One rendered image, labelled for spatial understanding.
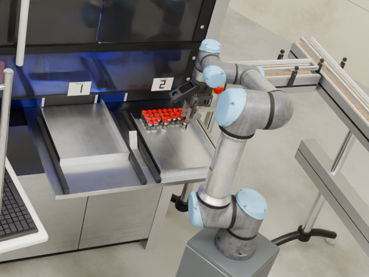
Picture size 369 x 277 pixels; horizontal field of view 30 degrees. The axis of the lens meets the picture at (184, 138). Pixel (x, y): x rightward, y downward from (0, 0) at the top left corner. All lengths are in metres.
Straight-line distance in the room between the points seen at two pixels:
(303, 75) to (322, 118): 1.54
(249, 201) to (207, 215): 0.15
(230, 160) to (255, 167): 1.98
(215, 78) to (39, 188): 0.93
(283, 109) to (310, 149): 1.41
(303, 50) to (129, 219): 1.18
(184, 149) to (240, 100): 0.68
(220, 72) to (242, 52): 2.80
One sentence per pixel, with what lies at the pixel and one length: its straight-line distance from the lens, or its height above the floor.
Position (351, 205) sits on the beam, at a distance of 3.27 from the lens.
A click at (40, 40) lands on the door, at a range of 2.45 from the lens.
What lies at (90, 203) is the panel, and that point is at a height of 0.39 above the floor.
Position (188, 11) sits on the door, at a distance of 2.59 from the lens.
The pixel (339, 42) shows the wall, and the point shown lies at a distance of 5.32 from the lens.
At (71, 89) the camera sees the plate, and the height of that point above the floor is 1.02.
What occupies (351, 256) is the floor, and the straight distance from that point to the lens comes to 3.86.
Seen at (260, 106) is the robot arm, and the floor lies 1.42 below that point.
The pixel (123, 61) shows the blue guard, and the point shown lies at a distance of 2.59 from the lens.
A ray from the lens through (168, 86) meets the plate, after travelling 2.74.
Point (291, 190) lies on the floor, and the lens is 4.07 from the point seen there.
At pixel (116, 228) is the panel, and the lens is 3.24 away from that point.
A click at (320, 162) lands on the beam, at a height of 0.55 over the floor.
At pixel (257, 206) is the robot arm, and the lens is 2.32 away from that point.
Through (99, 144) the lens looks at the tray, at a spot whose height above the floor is 0.88.
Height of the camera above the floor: 2.53
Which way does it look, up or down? 37 degrees down
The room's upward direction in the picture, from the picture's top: 16 degrees clockwise
